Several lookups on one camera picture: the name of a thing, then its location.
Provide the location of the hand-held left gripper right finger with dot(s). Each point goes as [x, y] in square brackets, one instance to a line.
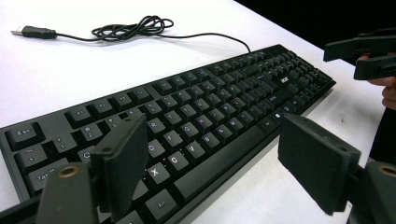
[317, 161]

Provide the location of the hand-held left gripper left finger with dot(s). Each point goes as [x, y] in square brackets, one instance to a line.
[120, 161]

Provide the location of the black computer keyboard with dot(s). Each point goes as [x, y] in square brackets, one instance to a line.
[218, 102]

